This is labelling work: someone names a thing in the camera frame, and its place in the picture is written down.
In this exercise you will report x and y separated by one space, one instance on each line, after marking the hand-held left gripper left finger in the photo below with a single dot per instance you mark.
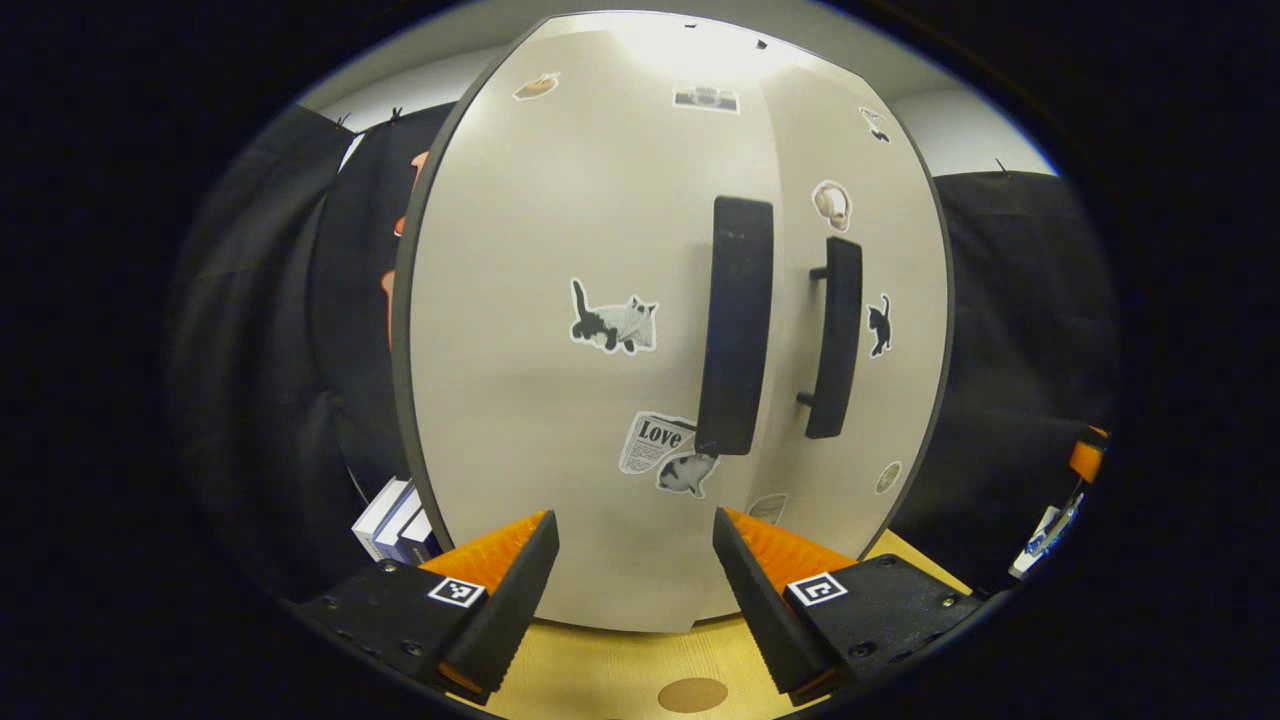
500 620

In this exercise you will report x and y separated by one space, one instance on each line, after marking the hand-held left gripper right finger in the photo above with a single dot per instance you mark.
765 610

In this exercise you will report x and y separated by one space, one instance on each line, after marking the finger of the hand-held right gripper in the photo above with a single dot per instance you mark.
1087 460

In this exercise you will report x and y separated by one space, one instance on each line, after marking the white cabinet door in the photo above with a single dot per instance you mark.
900 400

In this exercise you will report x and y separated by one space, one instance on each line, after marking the round brown coaster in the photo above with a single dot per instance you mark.
692 695

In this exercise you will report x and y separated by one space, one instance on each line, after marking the grey-blue book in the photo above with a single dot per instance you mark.
398 530

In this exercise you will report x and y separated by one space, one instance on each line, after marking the black backdrop cloth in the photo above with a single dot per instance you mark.
1020 330

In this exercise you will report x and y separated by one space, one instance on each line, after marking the white book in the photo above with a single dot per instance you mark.
380 510

